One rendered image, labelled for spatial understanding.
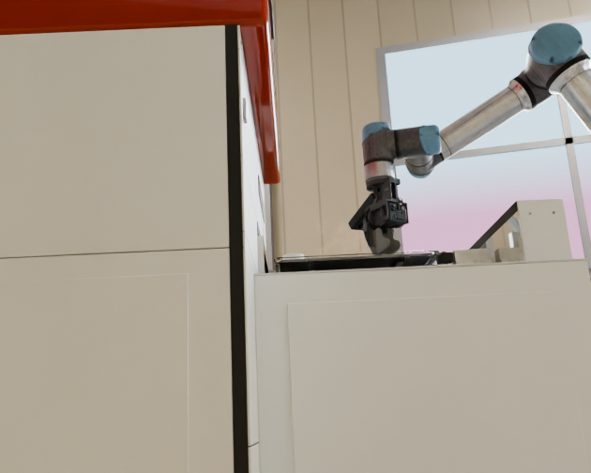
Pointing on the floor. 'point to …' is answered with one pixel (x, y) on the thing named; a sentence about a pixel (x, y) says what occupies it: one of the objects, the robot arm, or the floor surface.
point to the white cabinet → (431, 371)
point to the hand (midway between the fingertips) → (380, 262)
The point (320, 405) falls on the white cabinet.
